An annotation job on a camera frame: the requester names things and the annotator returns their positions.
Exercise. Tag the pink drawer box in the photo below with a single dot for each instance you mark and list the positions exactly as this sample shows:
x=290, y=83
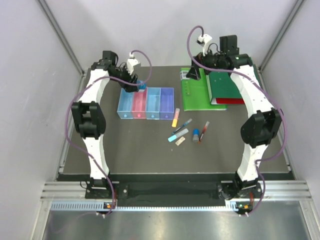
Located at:
x=138, y=109

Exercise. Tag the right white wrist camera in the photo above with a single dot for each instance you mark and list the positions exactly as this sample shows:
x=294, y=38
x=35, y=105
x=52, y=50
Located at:
x=204, y=40

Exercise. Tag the grey slotted cable duct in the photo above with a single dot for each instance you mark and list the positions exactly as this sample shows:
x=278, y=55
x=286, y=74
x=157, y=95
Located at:
x=228, y=206

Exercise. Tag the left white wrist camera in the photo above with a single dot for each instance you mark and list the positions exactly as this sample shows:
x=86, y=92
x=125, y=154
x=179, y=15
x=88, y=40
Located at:
x=132, y=63

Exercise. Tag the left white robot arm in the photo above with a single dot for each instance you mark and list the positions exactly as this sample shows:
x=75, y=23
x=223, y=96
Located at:
x=89, y=120

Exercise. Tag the purple drawer box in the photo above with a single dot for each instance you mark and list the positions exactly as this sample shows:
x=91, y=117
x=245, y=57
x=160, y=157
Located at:
x=167, y=103

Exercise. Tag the dark green binder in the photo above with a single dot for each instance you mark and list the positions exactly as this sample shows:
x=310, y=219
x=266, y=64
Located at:
x=220, y=85

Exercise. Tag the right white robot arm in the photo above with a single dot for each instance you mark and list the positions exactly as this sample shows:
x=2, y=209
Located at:
x=263, y=121

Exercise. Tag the red pen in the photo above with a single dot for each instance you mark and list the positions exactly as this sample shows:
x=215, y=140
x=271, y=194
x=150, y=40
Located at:
x=203, y=131

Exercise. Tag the light blue highlighter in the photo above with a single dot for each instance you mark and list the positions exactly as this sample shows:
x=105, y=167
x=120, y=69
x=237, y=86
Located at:
x=178, y=135

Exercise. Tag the grey blue glue stick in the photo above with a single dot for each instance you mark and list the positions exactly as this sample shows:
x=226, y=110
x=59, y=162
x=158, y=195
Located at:
x=196, y=136

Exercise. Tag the blue slime jar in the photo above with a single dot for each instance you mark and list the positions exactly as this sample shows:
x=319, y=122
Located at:
x=141, y=87

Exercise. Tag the light green folder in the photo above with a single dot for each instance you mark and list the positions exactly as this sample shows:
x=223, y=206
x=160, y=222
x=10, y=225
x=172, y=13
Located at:
x=195, y=93

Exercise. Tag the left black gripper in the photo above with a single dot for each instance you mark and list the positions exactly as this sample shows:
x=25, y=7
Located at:
x=128, y=79

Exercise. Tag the beige eraser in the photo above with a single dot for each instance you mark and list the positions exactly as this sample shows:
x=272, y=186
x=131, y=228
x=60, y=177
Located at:
x=180, y=141

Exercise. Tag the aluminium front rail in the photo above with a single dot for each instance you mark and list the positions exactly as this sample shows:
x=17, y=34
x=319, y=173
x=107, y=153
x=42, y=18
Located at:
x=275, y=190

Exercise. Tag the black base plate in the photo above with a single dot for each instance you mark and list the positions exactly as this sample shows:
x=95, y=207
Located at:
x=156, y=192

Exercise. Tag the orange highlighter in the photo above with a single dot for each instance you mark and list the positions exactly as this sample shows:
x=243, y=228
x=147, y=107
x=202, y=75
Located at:
x=175, y=118

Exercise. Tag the dark blue pen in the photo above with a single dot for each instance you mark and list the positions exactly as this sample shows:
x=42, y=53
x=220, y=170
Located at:
x=182, y=126

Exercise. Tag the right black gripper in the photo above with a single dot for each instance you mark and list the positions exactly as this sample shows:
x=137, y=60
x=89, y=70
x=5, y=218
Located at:
x=193, y=73

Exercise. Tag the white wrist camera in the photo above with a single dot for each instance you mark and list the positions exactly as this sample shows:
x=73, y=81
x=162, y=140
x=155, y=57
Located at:
x=132, y=63
x=204, y=40

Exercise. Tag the red folder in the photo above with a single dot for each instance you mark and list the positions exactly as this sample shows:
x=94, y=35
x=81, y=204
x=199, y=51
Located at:
x=230, y=101

